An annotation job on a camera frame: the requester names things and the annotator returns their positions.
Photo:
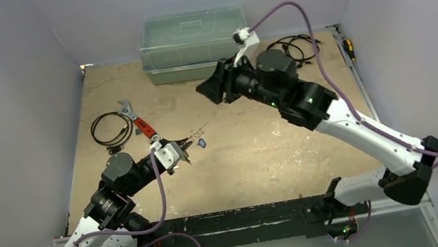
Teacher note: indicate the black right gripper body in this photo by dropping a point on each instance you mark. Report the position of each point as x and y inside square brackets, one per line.
[226, 83]

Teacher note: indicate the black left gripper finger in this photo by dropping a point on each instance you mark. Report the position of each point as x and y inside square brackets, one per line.
[186, 160]
[184, 143]

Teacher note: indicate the large metal keyring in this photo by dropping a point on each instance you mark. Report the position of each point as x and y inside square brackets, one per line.
[197, 133]

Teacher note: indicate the key with blue tag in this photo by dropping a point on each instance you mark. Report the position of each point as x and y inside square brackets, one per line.
[202, 143]

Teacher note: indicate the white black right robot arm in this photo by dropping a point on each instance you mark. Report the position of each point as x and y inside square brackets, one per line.
[407, 162]

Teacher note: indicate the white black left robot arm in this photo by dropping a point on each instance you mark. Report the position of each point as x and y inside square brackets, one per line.
[109, 219]

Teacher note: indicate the green plastic storage box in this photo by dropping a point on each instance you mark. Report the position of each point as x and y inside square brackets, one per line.
[186, 46]

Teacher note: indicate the yellow black screwdriver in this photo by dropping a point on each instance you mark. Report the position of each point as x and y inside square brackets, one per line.
[348, 48]

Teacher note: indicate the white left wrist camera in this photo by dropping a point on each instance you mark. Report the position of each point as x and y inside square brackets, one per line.
[168, 153]

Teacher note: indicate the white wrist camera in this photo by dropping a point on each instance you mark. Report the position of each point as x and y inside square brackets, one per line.
[168, 153]
[247, 41]

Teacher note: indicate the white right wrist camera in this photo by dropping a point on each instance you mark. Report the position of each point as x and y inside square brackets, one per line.
[247, 41]

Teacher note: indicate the red handled adjustable wrench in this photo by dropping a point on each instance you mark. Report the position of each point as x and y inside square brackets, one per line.
[143, 126]

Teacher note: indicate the black metal base rail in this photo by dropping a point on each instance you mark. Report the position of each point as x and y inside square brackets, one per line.
[309, 217]

